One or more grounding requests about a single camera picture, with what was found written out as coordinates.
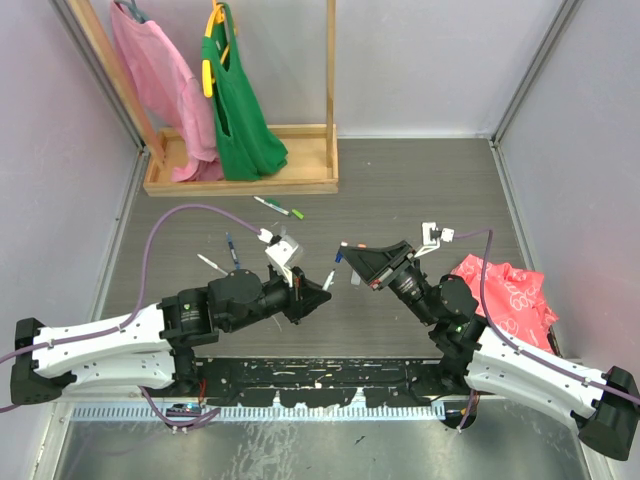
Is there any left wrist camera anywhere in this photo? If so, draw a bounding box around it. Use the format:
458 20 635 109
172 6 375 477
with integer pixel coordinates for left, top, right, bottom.
257 228 304 287

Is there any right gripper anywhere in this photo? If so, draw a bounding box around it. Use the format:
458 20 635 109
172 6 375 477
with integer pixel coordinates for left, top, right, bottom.
338 240 438 326

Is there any white pen black tip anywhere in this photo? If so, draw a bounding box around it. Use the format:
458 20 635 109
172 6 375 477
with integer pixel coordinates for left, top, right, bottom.
322 269 336 291

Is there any wooden clothes rack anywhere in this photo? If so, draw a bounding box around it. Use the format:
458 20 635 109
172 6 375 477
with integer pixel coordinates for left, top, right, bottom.
70 1 339 197

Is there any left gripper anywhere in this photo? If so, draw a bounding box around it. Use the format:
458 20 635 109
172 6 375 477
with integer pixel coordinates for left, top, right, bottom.
225 265 330 333

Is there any pink shirt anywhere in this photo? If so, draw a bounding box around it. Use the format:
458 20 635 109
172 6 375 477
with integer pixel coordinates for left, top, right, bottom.
110 1 224 182

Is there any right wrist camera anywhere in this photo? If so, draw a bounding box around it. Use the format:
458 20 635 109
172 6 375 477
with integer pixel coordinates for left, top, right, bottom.
415 222 455 258

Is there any translucent highlighter body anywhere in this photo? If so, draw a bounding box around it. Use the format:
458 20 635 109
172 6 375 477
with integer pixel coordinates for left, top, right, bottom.
350 270 361 286

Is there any red patterned cloth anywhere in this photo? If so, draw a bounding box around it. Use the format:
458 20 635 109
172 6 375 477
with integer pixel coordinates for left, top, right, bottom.
449 253 560 355

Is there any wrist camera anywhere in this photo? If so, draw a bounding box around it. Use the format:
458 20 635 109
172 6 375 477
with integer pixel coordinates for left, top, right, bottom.
415 222 455 258
257 228 304 287

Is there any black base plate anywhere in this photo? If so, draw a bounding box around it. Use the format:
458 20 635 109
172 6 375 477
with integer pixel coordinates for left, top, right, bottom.
169 356 481 408

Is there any yellow hanger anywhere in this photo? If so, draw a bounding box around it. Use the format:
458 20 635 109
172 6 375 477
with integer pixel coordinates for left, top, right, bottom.
201 1 241 101

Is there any white pen green tip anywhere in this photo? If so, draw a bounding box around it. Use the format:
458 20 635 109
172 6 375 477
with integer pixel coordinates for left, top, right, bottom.
197 254 229 276

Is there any blue grey hanger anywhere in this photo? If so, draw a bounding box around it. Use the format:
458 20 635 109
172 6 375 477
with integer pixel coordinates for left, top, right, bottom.
115 0 149 24

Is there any green tank top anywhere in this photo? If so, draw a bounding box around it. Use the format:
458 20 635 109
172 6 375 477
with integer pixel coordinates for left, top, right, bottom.
201 3 289 182

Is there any blue pen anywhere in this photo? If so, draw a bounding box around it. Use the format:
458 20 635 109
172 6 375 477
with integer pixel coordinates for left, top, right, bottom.
225 232 241 270

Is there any grey slotted cable duct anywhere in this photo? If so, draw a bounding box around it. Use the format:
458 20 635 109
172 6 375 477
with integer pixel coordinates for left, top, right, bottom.
70 402 445 422

